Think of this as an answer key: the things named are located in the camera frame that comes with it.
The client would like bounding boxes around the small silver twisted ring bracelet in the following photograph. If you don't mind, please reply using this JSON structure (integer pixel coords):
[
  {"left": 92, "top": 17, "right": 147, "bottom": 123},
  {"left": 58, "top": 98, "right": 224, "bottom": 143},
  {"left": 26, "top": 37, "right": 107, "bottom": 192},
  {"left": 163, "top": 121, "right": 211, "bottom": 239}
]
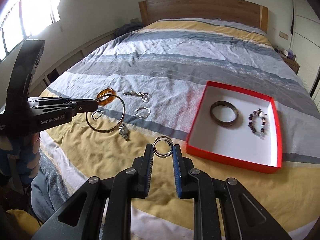
[{"left": 90, "top": 109, "right": 105, "bottom": 121}]

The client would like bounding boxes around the silver double ring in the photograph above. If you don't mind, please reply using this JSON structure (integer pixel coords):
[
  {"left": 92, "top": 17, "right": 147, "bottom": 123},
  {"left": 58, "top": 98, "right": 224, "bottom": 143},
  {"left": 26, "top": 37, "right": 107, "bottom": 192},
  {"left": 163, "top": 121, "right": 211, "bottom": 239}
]
[{"left": 152, "top": 135, "right": 174, "bottom": 158}]

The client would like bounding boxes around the large thin silver hoop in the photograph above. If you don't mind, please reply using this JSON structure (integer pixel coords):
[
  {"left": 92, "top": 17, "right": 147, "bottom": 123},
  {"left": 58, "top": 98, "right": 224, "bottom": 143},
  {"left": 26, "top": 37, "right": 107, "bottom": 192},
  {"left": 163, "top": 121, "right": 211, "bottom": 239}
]
[{"left": 85, "top": 95, "right": 126, "bottom": 133}]

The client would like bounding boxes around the amber bangle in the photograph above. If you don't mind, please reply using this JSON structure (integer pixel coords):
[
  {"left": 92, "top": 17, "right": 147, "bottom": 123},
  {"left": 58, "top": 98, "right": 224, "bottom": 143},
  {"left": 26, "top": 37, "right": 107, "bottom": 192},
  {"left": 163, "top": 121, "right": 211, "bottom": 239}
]
[{"left": 95, "top": 88, "right": 116, "bottom": 106}]

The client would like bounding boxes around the silver wristwatch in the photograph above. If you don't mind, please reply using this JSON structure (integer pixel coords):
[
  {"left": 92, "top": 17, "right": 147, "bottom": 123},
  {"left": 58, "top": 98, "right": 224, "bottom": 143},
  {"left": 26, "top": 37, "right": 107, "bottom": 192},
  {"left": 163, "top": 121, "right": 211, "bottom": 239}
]
[{"left": 119, "top": 124, "right": 130, "bottom": 141}]

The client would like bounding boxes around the twisted silver bangle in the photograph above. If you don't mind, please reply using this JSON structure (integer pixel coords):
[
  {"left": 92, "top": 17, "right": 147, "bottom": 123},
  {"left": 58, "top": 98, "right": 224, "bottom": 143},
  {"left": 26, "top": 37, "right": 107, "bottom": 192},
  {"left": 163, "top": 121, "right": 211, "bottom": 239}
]
[{"left": 135, "top": 106, "right": 151, "bottom": 119}]

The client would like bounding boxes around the dark brown bangle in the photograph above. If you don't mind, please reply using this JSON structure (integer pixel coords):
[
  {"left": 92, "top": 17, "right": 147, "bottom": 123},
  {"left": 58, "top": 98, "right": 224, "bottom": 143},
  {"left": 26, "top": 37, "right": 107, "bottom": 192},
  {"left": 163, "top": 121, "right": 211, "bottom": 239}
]
[{"left": 210, "top": 101, "right": 239, "bottom": 127}]

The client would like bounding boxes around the silver chain necklace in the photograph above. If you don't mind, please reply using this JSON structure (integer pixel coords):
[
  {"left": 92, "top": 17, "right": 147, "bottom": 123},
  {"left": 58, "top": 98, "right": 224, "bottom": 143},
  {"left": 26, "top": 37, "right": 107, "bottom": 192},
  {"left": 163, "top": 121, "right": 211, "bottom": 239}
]
[{"left": 122, "top": 90, "right": 153, "bottom": 103}]

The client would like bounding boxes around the beaded stone bracelet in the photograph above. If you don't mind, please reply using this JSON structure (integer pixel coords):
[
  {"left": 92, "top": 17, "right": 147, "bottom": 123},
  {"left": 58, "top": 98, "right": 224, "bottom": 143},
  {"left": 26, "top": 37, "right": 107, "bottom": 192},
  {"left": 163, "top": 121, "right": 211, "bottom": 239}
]
[{"left": 248, "top": 108, "right": 267, "bottom": 138}]

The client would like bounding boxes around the red jewelry box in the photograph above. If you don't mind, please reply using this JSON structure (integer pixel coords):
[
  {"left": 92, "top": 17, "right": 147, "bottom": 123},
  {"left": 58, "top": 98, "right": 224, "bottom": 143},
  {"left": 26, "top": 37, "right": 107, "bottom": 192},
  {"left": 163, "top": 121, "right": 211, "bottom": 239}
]
[{"left": 186, "top": 81, "right": 282, "bottom": 173}]

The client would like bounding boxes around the gloved left hand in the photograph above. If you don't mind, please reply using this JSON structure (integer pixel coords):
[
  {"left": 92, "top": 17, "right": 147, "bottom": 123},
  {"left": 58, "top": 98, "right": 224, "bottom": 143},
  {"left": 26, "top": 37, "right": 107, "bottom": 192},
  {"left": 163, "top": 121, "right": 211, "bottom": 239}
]
[{"left": 1, "top": 133, "right": 41, "bottom": 185}]

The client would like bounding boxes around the striped duvet cover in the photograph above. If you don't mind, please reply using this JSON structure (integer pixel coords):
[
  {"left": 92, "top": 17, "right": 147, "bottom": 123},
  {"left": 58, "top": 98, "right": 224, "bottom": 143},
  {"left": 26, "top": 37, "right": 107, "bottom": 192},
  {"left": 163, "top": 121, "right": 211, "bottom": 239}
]
[{"left": 31, "top": 18, "right": 319, "bottom": 239}]

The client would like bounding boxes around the window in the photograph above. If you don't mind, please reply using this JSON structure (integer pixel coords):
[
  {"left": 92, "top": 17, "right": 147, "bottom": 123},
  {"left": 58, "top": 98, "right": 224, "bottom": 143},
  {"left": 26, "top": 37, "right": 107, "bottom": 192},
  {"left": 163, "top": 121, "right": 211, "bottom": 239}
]
[{"left": 1, "top": 0, "right": 61, "bottom": 61}]

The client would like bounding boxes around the wooden nightstand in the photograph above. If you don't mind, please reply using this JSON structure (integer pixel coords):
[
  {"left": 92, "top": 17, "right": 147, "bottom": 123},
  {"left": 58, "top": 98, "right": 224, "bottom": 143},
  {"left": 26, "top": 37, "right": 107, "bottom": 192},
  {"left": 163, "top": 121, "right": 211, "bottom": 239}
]
[{"left": 280, "top": 54, "right": 300, "bottom": 74}]

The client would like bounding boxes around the wooden headboard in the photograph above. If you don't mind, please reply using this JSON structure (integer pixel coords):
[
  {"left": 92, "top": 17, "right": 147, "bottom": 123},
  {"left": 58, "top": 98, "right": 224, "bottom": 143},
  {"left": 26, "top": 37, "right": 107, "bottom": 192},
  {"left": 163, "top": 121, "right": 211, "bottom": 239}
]
[{"left": 139, "top": 0, "right": 268, "bottom": 32}]

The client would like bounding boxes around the white wardrobe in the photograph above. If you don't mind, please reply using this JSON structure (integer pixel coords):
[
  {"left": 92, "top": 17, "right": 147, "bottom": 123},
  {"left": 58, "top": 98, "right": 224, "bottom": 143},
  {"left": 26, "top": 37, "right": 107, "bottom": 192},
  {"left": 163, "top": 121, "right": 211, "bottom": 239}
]
[{"left": 290, "top": 0, "right": 319, "bottom": 99}]

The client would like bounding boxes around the wall switch plate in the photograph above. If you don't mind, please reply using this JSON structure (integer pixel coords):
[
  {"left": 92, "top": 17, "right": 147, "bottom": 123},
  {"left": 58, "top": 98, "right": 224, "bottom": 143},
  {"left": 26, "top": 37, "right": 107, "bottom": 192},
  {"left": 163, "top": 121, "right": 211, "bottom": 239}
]
[{"left": 279, "top": 31, "right": 289, "bottom": 40}]

